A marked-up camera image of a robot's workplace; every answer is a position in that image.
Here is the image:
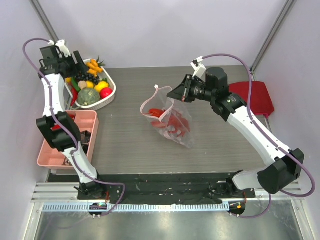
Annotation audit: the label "black toy grapes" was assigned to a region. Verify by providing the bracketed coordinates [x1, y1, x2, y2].
[75, 72, 100, 85]

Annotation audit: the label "beige toy garlic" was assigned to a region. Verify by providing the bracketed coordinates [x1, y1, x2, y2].
[78, 80, 88, 90]

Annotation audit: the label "clear zip top bag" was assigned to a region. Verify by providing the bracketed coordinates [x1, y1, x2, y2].
[140, 85, 195, 149]

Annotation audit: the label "red plastic lobster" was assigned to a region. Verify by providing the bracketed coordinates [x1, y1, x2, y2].
[142, 108, 191, 137]

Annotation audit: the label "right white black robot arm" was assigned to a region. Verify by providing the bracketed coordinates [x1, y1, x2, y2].
[167, 67, 304, 198]

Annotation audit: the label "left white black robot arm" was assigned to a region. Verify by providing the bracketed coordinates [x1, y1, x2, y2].
[36, 45, 107, 200]

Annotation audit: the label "yellow orange toy pepper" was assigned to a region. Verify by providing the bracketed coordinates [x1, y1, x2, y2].
[65, 77, 72, 84]

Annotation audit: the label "yellow toy lemon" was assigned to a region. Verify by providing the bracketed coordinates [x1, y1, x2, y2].
[86, 81, 109, 93]

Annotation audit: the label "green toy chili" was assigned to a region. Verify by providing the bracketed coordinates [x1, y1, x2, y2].
[71, 77, 81, 92]

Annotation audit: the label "red toy chili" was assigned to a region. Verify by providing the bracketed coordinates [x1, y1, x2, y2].
[70, 87, 78, 107]

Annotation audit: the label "green toy pumpkin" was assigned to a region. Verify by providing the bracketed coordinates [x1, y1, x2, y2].
[77, 88, 101, 106]

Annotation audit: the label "red toy apple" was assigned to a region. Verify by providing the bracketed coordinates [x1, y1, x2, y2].
[99, 87, 113, 99]

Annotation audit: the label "pink compartment tray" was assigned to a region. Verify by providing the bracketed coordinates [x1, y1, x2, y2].
[37, 110, 100, 170]

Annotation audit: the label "red felt pieces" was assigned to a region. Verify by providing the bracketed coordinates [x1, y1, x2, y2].
[51, 114, 76, 131]

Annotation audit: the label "red folded cloth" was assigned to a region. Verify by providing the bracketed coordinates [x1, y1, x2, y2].
[229, 81, 275, 118]

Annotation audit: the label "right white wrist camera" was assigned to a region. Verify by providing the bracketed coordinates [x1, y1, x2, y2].
[190, 56, 207, 79]

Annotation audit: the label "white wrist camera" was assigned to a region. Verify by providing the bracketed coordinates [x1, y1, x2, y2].
[190, 56, 207, 79]
[48, 39, 72, 57]

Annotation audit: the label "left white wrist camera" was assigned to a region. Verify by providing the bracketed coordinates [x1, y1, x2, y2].
[48, 39, 72, 57]

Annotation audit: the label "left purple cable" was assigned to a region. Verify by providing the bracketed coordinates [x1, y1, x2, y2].
[22, 37, 126, 217]

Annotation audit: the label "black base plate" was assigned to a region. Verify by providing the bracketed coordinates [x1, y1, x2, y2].
[48, 172, 262, 205]

